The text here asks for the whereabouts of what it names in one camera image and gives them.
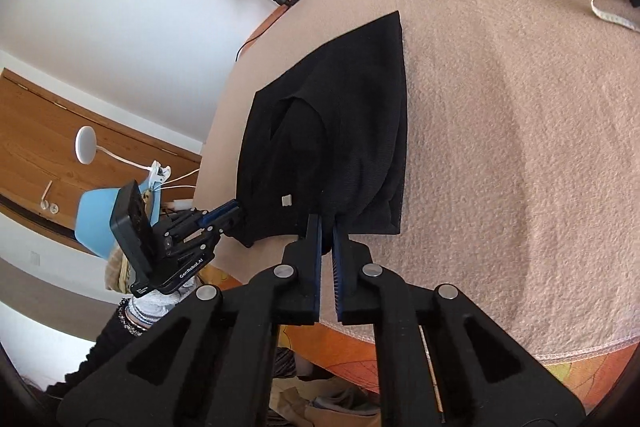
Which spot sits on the wooden door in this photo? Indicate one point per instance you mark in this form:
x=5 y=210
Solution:
x=50 y=132

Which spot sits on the person's left forearm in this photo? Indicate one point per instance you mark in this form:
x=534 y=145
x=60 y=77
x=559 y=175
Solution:
x=100 y=352

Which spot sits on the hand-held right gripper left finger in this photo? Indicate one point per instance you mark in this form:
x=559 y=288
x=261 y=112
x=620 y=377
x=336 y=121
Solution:
x=312 y=267

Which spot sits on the person's left hand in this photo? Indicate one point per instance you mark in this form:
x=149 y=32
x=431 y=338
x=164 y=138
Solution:
x=157 y=304

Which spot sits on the brown garment under bed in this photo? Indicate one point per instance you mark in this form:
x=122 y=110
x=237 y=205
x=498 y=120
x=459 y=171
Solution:
x=330 y=412

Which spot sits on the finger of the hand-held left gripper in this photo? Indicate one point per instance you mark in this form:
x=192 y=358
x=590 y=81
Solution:
x=232 y=226
x=220 y=211

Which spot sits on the beige woven item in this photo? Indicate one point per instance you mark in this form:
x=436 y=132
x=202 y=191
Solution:
x=119 y=269

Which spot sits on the black t-shirt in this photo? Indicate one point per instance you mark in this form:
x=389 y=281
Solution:
x=350 y=107

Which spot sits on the light blue chair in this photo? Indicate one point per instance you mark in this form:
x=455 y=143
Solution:
x=95 y=217

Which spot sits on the white clip lamp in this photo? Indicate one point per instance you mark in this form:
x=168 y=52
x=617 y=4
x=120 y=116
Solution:
x=85 y=144

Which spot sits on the beige blanket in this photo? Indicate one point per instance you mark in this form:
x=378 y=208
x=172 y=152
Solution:
x=500 y=157

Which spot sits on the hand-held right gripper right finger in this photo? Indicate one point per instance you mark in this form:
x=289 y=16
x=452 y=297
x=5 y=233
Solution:
x=340 y=267

